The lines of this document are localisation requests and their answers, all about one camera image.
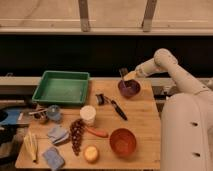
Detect right metal frame post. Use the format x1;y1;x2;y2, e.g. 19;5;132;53
142;0;157;32

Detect white cup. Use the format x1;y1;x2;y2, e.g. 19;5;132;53
80;105;96;126

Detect orange bowl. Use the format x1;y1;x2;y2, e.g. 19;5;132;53
109;128;137;157

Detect left metal frame post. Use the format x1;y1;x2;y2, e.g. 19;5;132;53
78;0;90;32

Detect blue black device at left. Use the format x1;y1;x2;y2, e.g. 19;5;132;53
0;106;30;146

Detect dark grape bunch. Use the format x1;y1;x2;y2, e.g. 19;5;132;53
70;119;84;156

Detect black handled peeler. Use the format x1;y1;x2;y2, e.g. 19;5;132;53
96;94;128;121

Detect metal frame post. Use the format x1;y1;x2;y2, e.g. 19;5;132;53
142;0;157;32
78;0;90;32

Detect yellow banana toy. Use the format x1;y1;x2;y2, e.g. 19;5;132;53
24;132;38;162

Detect orange carrot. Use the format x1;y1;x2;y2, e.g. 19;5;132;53
85;126;108;138

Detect blue cloth near edge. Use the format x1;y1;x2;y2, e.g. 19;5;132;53
42;147;65;171

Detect green plastic tray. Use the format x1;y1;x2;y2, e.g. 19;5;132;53
32;71;90;106

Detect small brown toy objects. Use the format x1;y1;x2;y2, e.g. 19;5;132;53
29;109;48;124

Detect yellow round fruit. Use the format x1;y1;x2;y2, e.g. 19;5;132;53
83;145;99;163

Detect black eraser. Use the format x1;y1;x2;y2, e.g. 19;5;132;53
119;68;128;88

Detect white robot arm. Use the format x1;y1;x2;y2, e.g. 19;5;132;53
124;48;213;171

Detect purple bowl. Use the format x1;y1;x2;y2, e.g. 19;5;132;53
118;80;141;98

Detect blue grey folded cloth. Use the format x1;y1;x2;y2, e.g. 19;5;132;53
47;125;69;145

